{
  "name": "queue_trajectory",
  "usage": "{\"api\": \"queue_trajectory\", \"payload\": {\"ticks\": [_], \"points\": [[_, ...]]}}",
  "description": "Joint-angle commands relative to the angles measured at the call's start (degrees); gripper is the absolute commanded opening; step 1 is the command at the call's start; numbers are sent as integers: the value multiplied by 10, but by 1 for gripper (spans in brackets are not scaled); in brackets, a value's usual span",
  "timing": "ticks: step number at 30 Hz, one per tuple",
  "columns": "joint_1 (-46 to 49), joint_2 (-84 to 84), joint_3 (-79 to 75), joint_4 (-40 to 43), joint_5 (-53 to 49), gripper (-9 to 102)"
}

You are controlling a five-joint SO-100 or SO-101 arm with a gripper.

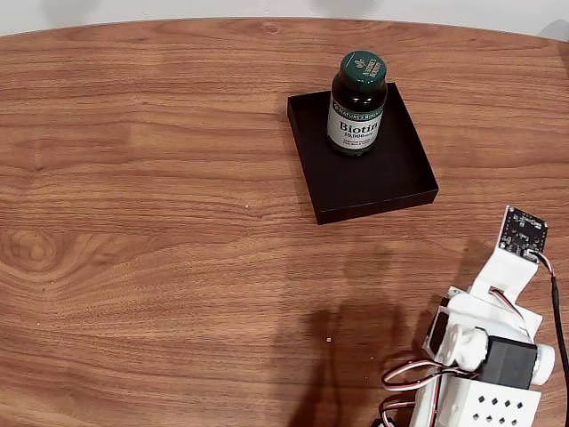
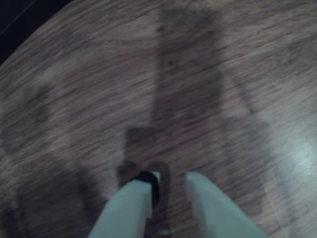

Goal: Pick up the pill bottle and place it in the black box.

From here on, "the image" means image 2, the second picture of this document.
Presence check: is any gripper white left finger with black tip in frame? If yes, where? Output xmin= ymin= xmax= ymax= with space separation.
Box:
xmin=88 ymin=170 xmax=161 ymax=238

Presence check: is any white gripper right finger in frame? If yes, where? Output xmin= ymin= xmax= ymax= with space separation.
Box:
xmin=185 ymin=172 xmax=267 ymax=238

